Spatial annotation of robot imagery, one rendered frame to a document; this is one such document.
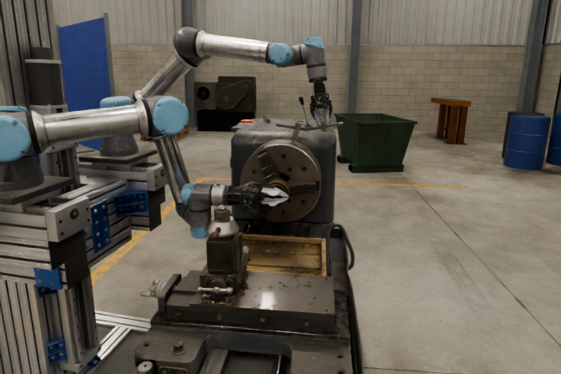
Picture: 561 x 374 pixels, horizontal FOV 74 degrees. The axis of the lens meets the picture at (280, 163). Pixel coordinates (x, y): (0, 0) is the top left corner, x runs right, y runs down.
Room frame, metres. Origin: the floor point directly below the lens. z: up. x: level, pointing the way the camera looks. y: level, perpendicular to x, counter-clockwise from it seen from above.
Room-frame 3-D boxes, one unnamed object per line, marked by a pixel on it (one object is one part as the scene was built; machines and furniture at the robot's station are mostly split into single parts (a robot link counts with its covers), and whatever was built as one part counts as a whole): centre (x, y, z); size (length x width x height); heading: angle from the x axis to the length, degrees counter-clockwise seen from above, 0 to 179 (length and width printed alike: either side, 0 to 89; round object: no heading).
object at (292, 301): (0.83, 0.08, 0.95); 0.43 x 0.17 x 0.05; 84
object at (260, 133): (1.82, -0.03, 1.06); 0.59 x 0.48 x 0.39; 174
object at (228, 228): (0.84, 0.14, 1.13); 0.08 x 0.08 x 0.03
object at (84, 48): (7.02, 4.01, 1.18); 4.12 x 0.80 x 2.35; 47
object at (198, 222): (1.25, 0.29, 0.98); 0.11 x 0.08 x 0.11; 33
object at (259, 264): (1.15, 0.02, 0.89); 0.36 x 0.30 x 0.04; 84
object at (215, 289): (0.86, 0.14, 0.99); 0.20 x 0.10 x 0.05; 174
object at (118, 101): (1.55, 0.68, 1.33); 0.13 x 0.12 x 0.14; 167
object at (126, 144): (1.55, 0.68, 1.21); 0.15 x 0.15 x 0.10
